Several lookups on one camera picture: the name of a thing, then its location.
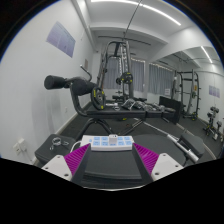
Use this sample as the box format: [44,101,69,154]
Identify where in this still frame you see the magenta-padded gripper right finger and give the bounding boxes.
[131,142,185,185]

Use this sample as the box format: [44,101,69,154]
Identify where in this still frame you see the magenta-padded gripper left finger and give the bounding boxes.
[41,143,92,186]

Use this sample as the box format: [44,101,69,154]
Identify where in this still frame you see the white power strip blue sockets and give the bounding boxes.
[80,134,135,152]

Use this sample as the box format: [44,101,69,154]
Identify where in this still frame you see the silver key bunch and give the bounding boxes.
[49,136,71,152]

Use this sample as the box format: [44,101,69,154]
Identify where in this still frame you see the small black padded seat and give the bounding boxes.
[34,133,84,165]

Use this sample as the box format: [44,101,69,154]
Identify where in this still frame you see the black padded bench cushion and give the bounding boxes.
[179,132,206,158]

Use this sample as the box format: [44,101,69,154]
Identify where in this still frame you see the group of dumbbells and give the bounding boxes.
[121,98,166,113]

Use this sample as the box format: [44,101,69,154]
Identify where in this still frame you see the black weight bench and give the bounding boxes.
[43,74,184,141]

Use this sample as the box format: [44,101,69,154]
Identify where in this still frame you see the black weight plate yellow marks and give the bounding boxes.
[90,86,107,111]

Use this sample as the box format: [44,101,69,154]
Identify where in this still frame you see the black squat rack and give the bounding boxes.
[171,68,201,122]

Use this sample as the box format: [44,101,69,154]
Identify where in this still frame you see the grey window curtain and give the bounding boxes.
[148,63,175,96]
[105,56,146,93]

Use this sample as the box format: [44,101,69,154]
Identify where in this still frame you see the black power rack machine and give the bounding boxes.
[96,39,148,102]

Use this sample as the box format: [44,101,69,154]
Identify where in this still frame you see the short ceiling light strip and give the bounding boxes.
[199,45,214,65]

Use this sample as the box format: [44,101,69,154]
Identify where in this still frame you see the long ceiling light strip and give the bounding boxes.
[90,0,183,27]

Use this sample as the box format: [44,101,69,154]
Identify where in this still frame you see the white power strip cable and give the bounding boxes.
[68,139,84,153]

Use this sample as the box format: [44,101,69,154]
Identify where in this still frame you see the white wall socket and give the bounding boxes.
[12,137,29,156]

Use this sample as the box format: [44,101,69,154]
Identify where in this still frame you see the curved metal handle bar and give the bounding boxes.
[79,64,94,83]

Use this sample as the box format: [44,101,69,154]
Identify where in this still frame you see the small purple wall poster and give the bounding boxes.
[208,84,221,99]

